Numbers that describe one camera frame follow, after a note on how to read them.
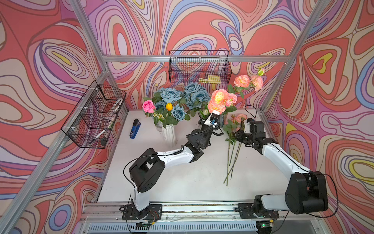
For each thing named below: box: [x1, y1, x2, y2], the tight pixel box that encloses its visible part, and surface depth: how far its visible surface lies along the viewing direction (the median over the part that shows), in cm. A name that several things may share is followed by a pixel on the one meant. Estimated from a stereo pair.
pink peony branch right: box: [227, 68, 265, 99], surface depth 68 cm
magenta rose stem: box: [142, 99, 157, 117], surface depth 60 cm
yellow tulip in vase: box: [166, 102, 173, 111], surface depth 69 cm
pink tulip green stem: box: [224, 115, 244, 166], surface depth 107 cm
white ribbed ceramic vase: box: [162, 124, 178, 147], surface depth 89 cm
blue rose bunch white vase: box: [153, 87, 191, 141], surface depth 71 cm
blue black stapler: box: [129, 118, 142, 139], surface depth 107 cm
